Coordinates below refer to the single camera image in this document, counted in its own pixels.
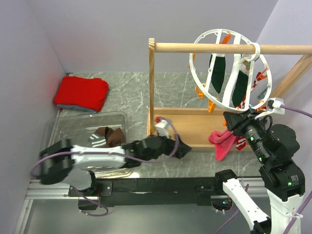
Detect teal clothes peg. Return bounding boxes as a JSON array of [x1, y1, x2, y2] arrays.
[[257, 89, 267, 100]]

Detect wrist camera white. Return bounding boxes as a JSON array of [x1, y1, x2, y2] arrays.
[[254, 97, 285, 119], [155, 117, 172, 138]]

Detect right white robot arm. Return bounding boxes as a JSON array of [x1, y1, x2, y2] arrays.
[[214, 109, 312, 234]]

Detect white round clip hanger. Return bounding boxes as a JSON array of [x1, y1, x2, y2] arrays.
[[189, 29, 273, 112]]

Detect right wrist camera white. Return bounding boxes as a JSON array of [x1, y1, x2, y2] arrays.
[[254, 97, 285, 119]]

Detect pink sock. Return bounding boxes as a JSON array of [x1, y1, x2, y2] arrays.
[[208, 130, 237, 161]]

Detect clear plastic bin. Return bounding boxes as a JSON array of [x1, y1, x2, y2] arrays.
[[38, 111, 132, 180]]

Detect brown striped-cuff sock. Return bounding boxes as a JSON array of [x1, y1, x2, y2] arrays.
[[88, 127, 108, 148]]

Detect wooden hanging rack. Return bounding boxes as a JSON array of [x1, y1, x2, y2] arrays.
[[146, 38, 312, 152]]

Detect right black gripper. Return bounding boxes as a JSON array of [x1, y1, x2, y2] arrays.
[[222, 105, 270, 160]]

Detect red white striped sock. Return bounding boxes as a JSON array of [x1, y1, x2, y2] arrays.
[[250, 78, 258, 92]]

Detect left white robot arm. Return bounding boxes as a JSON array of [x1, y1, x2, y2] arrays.
[[30, 135, 191, 196]]

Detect purple cable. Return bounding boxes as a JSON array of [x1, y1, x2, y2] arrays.
[[214, 104, 312, 234], [30, 119, 181, 217]]

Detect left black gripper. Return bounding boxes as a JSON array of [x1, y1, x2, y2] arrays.
[[145, 130, 194, 162]]

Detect folded red cloth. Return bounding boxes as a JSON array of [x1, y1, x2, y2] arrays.
[[53, 76, 109, 112]]

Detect dark green sock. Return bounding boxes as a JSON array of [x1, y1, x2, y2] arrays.
[[232, 70, 249, 107], [211, 54, 226, 94]]

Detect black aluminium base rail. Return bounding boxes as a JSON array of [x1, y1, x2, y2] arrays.
[[26, 176, 264, 212]]

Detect orange clothes peg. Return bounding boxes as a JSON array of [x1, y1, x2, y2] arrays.
[[195, 86, 205, 99]]

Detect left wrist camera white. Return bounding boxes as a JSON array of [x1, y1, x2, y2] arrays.
[[155, 117, 172, 138]]

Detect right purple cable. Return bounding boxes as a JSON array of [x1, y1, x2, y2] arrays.
[[214, 104, 312, 234]]

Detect grey folded cloth underneath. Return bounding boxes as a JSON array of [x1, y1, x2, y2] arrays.
[[56, 104, 96, 113]]

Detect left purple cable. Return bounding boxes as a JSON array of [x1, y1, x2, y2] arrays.
[[30, 119, 181, 217]]

